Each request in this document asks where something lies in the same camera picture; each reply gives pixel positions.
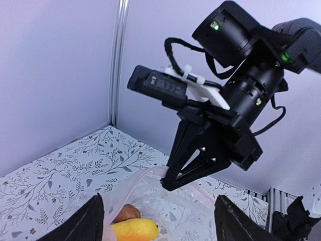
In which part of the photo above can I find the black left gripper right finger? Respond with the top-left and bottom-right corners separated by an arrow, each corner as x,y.
214,195 -> 279,241

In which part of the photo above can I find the right black camera cable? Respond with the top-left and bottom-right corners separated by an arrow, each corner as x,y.
164,37 -> 209,73

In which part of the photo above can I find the floral tablecloth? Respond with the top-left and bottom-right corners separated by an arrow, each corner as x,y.
0,125 -> 270,241

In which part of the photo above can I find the brown potato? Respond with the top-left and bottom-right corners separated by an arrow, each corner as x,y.
113,204 -> 141,223

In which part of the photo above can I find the right aluminium corner post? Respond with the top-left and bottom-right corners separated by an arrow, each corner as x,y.
108,0 -> 130,127

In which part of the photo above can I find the clear zip top bag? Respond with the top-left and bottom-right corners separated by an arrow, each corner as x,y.
67,165 -> 216,241

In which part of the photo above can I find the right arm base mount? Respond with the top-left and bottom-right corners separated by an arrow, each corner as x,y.
271,185 -> 320,240

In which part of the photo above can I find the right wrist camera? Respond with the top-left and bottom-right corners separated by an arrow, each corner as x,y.
127,65 -> 230,110

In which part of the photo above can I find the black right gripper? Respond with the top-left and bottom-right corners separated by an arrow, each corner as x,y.
161,70 -> 286,191

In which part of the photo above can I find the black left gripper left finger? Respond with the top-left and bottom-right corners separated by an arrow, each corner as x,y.
38,194 -> 104,241

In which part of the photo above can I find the aluminium front rail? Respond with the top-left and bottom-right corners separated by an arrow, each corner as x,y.
245,187 -> 296,232

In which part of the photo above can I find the yellow orange mango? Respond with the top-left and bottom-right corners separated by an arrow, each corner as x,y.
111,218 -> 158,241

